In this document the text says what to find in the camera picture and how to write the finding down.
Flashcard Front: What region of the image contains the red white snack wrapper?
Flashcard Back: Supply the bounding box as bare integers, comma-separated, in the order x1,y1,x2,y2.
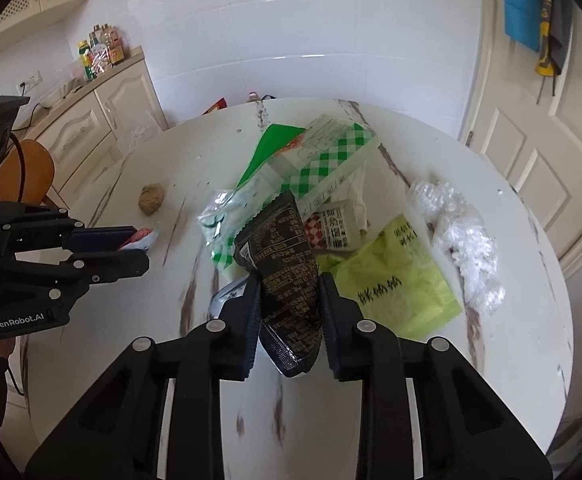
120,228,158,252

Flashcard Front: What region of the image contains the brown paper ball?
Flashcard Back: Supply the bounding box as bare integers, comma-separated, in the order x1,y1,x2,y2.
138,183,165,217

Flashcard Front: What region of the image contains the lime green paper sheet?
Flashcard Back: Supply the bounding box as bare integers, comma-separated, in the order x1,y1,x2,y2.
317,214,463,341

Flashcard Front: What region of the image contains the black snack wrapper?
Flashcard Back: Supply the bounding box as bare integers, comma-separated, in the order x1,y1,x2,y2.
233,191,322,377

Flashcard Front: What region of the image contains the red checkered sachet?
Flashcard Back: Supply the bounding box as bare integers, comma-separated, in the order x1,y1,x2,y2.
304,200,364,252

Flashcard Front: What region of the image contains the clear plastic wrap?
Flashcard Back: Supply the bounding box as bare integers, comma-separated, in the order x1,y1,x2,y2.
407,180,506,315

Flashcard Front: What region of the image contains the green checkered plastic bag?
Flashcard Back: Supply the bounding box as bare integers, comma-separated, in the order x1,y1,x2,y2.
198,115,380,272

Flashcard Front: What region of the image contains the cream kitchen counter cabinet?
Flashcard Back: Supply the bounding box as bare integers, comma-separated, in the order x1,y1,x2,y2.
24,47,168,207

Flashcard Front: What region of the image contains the person left hand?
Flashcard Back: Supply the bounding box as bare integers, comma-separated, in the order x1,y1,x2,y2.
0,337,16,359

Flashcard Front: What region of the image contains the round white marble table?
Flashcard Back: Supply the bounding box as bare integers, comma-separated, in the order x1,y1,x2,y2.
25,99,572,479

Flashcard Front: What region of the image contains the brown wooden chair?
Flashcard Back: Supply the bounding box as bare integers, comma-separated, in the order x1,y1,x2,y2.
0,139,56,206

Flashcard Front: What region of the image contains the red snack bag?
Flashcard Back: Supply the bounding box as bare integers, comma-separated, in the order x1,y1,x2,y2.
204,98,228,115

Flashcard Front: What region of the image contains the green yellow bottle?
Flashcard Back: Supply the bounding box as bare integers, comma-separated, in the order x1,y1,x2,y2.
78,40,96,81

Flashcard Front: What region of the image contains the red label sauce bottle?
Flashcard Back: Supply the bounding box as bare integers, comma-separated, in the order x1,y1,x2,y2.
101,24,125,66

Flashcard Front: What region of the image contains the white panel door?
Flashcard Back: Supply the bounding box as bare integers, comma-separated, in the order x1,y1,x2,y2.
463,0,582,276

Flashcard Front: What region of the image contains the blue apron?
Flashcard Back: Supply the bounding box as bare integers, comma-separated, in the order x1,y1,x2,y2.
504,0,540,52

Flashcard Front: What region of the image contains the white wall socket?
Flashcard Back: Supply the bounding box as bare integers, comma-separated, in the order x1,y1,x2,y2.
16,72,42,96

